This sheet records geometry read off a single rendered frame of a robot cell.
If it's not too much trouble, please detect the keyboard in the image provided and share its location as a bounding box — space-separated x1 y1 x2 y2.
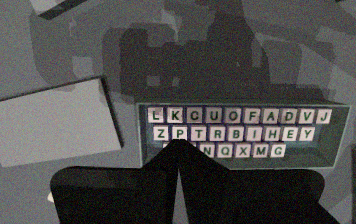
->
136 97 353 170

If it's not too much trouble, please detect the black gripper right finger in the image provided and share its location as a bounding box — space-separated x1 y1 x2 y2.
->
179 139 325 224

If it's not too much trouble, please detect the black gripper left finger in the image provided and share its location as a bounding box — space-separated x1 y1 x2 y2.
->
50 139 180 224

